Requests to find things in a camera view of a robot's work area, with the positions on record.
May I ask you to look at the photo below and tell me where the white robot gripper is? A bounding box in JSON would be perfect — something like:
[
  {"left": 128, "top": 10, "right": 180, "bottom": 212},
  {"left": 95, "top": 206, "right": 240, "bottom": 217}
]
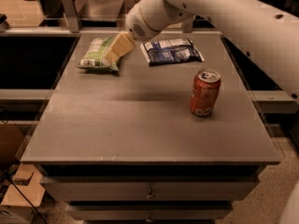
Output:
[{"left": 104, "top": 0, "right": 192, "bottom": 63}]

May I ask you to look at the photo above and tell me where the green jalapeno chip bag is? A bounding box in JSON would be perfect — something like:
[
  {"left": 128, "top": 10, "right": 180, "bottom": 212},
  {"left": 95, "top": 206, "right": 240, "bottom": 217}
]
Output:
[{"left": 78, "top": 37, "right": 120, "bottom": 72}]

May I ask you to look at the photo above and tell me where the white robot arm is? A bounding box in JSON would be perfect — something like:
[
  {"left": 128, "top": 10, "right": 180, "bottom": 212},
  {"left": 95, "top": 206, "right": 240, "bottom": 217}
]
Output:
[{"left": 125, "top": 0, "right": 299, "bottom": 102}]

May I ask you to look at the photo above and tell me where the blue chip bag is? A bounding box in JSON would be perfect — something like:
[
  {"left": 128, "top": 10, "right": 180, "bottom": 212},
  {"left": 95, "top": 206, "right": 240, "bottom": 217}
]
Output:
[{"left": 140, "top": 38, "right": 205, "bottom": 66}]

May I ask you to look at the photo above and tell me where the orange soda can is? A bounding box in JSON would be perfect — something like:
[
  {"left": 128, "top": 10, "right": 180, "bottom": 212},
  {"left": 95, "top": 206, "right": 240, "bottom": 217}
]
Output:
[{"left": 190, "top": 68, "right": 221, "bottom": 117}]

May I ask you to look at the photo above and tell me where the upper grey drawer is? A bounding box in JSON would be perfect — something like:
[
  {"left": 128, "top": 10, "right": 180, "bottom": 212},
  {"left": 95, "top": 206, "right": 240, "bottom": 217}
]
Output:
[{"left": 40, "top": 176, "right": 259, "bottom": 202}]

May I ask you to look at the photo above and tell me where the grey drawer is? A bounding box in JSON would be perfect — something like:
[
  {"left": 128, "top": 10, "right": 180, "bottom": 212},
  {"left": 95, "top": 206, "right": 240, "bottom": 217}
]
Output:
[
  {"left": 40, "top": 176, "right": 259, "bottom": 202},
  {"left": 66, "top": 202, "right": 232, "bottom": 221}
]

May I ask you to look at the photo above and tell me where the upper drawer knob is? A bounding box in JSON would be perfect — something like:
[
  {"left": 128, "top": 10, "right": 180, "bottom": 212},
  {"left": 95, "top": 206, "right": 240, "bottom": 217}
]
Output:
[{"left": 146, "top": 189, "right": 156, "bottom": 200}]

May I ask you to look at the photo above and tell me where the drawer knob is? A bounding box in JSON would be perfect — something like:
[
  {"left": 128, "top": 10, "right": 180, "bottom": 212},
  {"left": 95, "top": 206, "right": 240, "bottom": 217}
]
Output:
[
  {"left": 145, "top": 213, "right": 154, "bottom": 223},
  {"left": 146, "top": 189, "right": 156, "bottom": 200}
]

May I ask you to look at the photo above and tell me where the lower drawer knob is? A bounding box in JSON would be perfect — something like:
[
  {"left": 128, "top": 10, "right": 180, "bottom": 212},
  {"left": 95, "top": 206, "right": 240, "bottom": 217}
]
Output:
[{"left": 145, "top": 213, "right": 154, "bottom": 223}]

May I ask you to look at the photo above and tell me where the lower grey drawer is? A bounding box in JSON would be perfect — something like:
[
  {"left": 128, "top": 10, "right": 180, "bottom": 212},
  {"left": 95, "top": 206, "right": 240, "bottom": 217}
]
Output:
[{"left": 66, "top": 202, "right": 232, "bottom": 221}]

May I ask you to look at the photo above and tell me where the cardboard box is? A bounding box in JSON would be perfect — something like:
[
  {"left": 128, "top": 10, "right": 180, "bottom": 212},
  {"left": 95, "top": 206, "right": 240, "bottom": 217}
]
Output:
[{"left": 0, "top": 164, "right": 45, "bottom": 224}]

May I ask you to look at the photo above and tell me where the right metal bracket post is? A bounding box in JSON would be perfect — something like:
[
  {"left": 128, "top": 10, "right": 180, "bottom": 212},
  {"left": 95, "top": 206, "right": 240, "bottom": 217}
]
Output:
[{"left": 182, "top": 16, "right": 194, "bottom": 33}]

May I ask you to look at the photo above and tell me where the metal bracket post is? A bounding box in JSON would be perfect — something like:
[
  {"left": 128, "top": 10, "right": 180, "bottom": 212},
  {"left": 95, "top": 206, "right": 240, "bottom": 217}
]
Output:
[
  {"left": 182, "top": 16, "right": 194, "bottom": 33},
  {"left": 62, "top": 0, "right": 80, "bottom": 33}
]

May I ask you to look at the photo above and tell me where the left metal bracket post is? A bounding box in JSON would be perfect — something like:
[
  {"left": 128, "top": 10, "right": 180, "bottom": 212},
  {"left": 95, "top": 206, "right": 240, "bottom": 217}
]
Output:
[{"left": 62, "top": 0, "right": 80, "bottom": 33}]

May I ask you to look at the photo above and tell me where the black cable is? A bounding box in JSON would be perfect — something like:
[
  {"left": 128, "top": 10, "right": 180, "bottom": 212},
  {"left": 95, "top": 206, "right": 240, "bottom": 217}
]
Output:
[{"left": 0, "top": 168, "right": 49, "bottom": 224}]

